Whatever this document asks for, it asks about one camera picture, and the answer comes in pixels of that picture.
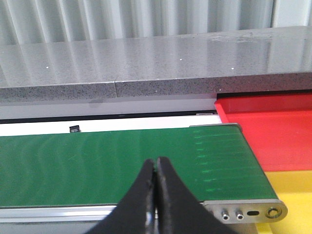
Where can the green conveyor belt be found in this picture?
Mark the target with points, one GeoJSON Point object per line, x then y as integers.
{"type": "Point", "coordinates": [82, 176]}

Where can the grey granite counter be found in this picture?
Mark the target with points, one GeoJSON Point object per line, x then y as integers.
{"type": "Point", "coordinates": [155, 74]}

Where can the white pleated curtain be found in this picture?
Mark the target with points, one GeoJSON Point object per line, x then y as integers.
{"type": "Point", "coordinates": [37, 21]}

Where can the yellow plastic tray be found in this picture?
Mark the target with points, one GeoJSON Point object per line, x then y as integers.
{"type": "Point", "coordinates": [294, 188]}

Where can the red plastic tray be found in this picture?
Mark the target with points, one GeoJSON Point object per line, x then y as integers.
{"type": "Point", "coordinates": [278, 128]}

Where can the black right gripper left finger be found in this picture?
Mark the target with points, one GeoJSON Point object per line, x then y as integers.
{"type": "Point", "coordinates": [135, 213]}

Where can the small black sensor block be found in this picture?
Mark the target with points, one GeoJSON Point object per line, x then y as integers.
{"type": "Point", "coordinates": [74, 129]}

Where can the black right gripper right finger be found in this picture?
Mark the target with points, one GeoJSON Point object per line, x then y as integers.
{"type": "Point", "coordinates": [179, 212]}

